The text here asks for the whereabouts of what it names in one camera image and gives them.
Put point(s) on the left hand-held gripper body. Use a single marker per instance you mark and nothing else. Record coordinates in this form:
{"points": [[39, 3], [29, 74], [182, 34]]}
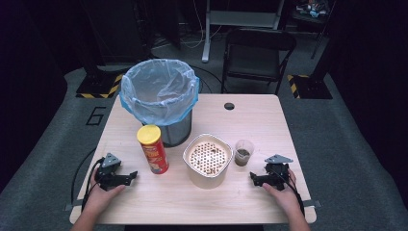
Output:
{"points": [[107, 168]]}

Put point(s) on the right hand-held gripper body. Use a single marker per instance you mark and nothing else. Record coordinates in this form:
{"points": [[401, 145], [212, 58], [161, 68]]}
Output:
{"points": [[276, 171]]}

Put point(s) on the brown wet tea leaves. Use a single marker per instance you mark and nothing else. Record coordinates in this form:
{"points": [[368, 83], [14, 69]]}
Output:
{"points": [[242, 157]]}

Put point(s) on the clear plastic cup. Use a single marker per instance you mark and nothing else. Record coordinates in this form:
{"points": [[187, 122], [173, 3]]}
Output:
{"points": [[243, 152]]}

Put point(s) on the red chip can yellow lid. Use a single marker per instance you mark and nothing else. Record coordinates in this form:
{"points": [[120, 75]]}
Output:
{"points": [[153, 150]]}

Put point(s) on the beige container with perforated strainer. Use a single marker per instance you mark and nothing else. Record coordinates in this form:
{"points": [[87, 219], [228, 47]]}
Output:
{"points": [[208, 166]]}

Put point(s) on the black mesh trash bin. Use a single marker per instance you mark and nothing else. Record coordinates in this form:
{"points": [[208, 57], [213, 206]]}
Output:
{"points": [[176, 130]]}

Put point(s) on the blue plastic bin bag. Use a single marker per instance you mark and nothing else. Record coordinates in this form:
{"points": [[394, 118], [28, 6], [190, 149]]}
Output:
{"points": [[158, 93]]}

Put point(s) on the person's left hand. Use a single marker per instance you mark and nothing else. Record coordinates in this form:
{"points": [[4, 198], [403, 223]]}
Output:
{"points": [[101, 197]]}

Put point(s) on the person's right hand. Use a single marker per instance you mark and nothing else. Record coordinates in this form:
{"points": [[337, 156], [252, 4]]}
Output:
{"points": [[284, 197]]}

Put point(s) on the black folding chair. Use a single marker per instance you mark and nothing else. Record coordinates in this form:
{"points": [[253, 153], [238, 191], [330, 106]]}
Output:
{"points": [[256, 57]]}

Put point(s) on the cluttered dark table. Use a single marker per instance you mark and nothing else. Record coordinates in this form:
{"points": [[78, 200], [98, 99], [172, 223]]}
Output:
{"points": [[312, 8]]}

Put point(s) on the grey table bracket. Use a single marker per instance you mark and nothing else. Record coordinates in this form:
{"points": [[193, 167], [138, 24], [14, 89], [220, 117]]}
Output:
{"points": [[73, 205], [312, 203]]}

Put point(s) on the white desk frame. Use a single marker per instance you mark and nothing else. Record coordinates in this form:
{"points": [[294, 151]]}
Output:
{"points": [[239, 19]]}

